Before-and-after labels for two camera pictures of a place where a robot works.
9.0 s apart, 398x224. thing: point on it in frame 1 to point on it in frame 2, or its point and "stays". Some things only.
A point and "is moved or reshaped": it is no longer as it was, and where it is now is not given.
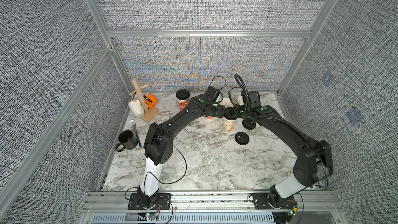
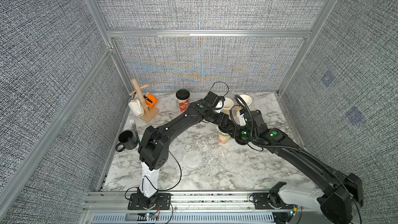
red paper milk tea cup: (183, 104) stays
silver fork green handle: (132, 122) stays
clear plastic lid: (193, 158) stays
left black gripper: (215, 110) to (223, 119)
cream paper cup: (229, 125) is moved or reshaped
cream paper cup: (227, 102) stays
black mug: (128, 140) stays
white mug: (134, 107) stays
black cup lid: (229, 113) to (226, 128)
